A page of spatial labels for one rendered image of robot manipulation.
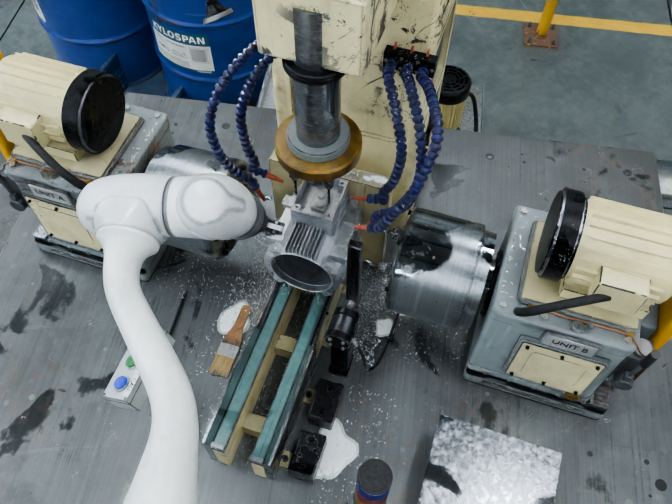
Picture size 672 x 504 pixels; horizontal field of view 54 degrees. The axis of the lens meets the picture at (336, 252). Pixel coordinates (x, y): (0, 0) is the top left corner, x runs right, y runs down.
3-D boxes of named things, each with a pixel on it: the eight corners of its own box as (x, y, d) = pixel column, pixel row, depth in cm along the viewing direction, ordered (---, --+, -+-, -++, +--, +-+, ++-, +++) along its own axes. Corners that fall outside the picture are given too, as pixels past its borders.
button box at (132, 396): (152, 336, 148) (138, 324, 144) (176, 339, 145) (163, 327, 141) (115, 407, 140) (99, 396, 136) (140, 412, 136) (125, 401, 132)
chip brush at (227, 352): (238, 304, 176) (238, 302, 175) (256, 309, 175) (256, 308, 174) (207, 374, 165) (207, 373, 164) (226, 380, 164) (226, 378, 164)
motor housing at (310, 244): (294, 219, 176) (290, 174, 159) (363, 239, 172) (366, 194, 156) (266, 282, 165) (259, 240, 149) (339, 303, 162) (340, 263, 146)
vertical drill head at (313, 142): (295, 143, 154) (282, -48, 113) (369, 162, 151) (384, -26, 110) (267, 203, 145) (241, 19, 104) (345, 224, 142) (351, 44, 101)
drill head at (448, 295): (377, 235, 174) (384, 175, 152) (534, 278, 167) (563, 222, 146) (348, 316, 161) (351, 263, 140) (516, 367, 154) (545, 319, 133)
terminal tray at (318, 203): (307, 188, 162) (306, 169, 156) (349, 199, 160) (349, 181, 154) (290, 227, 156) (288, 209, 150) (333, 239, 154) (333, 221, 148)
